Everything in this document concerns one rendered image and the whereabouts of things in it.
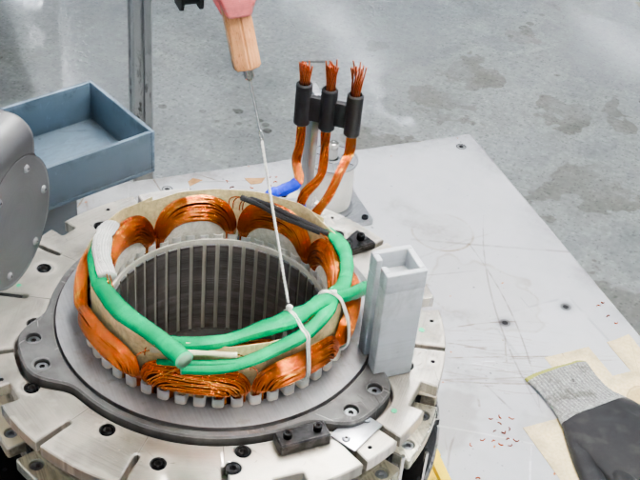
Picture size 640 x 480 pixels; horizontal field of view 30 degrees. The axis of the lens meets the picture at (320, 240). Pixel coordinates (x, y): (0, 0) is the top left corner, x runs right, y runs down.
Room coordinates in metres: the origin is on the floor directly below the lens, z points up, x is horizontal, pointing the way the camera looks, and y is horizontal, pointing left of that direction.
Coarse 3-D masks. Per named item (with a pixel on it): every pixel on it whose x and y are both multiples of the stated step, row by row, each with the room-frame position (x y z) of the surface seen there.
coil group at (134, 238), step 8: (136, 216) 0.67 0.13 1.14; (120, 224) 0.66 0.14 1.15; (128, 224) 0.66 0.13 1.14; (136, 224) 0.67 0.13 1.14; (144, 224) 0.67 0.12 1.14; (120, 232) 0.65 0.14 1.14; (128, 232) 0.66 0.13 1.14; (136, 232) 0.66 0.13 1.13; (152, 232) 0.68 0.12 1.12; (112, 240) 0.64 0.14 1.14; (120, 240) 0.65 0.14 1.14; (128, 240) 0.66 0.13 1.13; (136, 240) 0.67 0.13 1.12; (144, 240) 0.67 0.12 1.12; (152, 240) 0.68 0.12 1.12; (112, 248) 0.64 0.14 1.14; (120, 248) 0.65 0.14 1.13; (112, 256) 0.64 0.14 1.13
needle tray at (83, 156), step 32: (64, 96) 0.96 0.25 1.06; (96, 96) 0.97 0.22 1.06; (32, 128) 0.93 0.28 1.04; (64, 128) 0.95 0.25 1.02; (96, 128) 0.96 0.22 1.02; (128, 128) 0.93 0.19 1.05; (64, 160) 0.84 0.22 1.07; (96, 160) 0.86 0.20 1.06; (128, 160) 0.88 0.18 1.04; (64, 192) 0.84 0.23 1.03; (64, 224) 0.85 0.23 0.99
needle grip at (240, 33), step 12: (228, 24) 0.62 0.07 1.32; (240, 24) 0.62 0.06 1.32; (252, 24) 0.63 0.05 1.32; (228, 36) 0.62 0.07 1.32; (240, 36) 0.62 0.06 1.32; (252, 36) 0.63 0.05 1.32; (240, 48) 0.62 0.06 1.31; (252, 48) 0.62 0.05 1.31; (240, 60) 0.62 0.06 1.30; (252, 60) 0.62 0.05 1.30
